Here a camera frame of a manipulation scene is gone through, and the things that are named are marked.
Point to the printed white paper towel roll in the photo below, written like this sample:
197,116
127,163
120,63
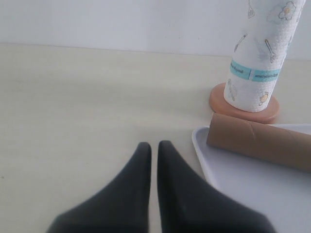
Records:
268,29

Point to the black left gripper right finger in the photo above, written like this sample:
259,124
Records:
187,203

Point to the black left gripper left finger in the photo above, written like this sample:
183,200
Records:
121,207

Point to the wooden paper towel holder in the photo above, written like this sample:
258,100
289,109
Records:
220,106

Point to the brown cardboard tube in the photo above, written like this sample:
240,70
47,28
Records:
261,141

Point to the white rectangular plastic tray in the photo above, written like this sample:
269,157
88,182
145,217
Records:
281,193

